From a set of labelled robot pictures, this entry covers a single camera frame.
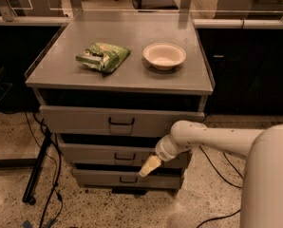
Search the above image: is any grey drawer cabinet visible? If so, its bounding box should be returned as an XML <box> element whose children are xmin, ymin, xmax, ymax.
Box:
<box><xmin>25</xmin><ymin>10</ymin><xmax>216</xmax><ymax>196</ymax></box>

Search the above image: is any white railing bar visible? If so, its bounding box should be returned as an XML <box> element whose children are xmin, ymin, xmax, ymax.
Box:
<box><xmin>0</xmin><ymin>16</ymin><xmax>283</xmax><ymax>29</ymax></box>

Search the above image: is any black floor cable right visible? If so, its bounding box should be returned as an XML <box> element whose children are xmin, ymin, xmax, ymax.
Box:
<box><xmin>195</xmin><ymin>145</ymin><xmax>245</xmax><ymax>228</ymax></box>

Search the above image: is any grey top drawer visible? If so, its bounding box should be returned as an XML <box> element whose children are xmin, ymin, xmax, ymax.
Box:
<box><xmin>40</xmin><ymin>105</ymin><xmax>204</xmax><ymax>137</ymax></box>

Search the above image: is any grey bottom drawer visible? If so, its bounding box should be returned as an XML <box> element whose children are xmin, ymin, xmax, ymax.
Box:
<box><xmin>72</xmin><ymin>163</ymin><xmax>183</xmax><ymax>190</ymax></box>

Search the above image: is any green snack bag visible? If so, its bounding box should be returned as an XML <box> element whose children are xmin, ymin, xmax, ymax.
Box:
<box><xmin>76</xmin><ymin>43</ymin><xmax>131</xmax><ymax>73</ymax></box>

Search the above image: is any black stand leg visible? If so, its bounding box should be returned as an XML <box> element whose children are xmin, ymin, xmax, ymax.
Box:
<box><xmin>22</xmin><ymin>129</ymin><xmax>51</xmax><ymax>205</ymax></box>

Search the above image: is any black floor cable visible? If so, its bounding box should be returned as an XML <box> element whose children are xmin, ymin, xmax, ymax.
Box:
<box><xmin>195</xmin><ymin>145</ymin><xmax>245</xmax><ymax>228</ymax></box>
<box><xmin>24</xmin><ymin>111</ymin><xmax>64</xmax><ymax>228</ymax></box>

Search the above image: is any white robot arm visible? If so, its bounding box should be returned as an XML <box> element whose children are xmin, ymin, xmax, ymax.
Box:
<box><xmin>139</xmin><ymin>121</ymin><xmax>283</xmax><ymax>228</ymax></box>

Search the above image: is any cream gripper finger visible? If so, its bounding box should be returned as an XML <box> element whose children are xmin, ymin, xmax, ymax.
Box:
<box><xmin>139</xmin><ymin>164</ymin><xmax>155</xmax><ymax>177</ymax></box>

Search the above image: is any grey drawer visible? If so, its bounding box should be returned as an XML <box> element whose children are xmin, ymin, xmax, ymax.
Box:
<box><xmin>58</xmin><ymin>134</ymin><xmax>159</xmax><ymax>172</ymax></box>
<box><xmin>72</xmin><ymin>163</ymin><xmax>183</xmax><ymax>190</ymax></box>
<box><xmin>40</xmin><ymin>105</ymin><xmax>204</xmax><ymax>137</ymax></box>

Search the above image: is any black floor cable left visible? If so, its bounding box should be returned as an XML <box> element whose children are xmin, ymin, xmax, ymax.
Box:
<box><xmin>24</xmin><ymin>111</ymin><xmax>64</xmax><ymax>228</ymax></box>

